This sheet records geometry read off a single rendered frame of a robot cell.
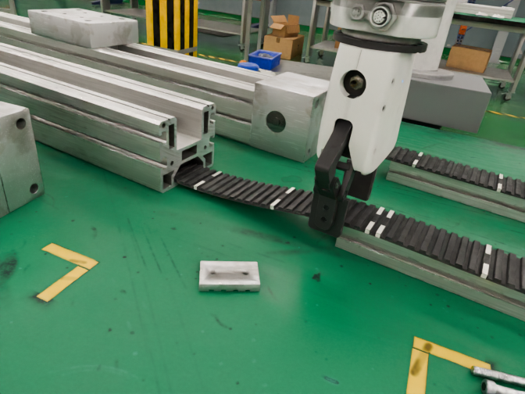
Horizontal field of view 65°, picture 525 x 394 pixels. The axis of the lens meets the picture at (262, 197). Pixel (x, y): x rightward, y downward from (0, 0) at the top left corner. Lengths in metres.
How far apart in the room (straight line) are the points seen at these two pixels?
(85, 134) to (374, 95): 0.37
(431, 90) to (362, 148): 0.54
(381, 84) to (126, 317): 0.25
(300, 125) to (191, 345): 0.35
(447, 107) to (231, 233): 0.56
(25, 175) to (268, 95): 0.31
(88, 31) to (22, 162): 0.37
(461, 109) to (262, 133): 0.42
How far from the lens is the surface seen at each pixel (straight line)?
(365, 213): 0.41
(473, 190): 0.57
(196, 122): 0.51
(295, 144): 0.58
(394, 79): 0.34
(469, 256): 0.41
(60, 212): 0.46
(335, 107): 0.33
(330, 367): 0.31
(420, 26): 0.33
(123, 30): 0.83
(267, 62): 3.54
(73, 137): 0.56
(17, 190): 0.47
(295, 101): 0.56
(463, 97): 0.86
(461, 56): 5.30
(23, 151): 0.47
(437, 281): 0.41
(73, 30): 0.82
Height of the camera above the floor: 1.02
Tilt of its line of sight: 29 degrees down
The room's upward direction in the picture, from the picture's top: 6 degrees clockwise
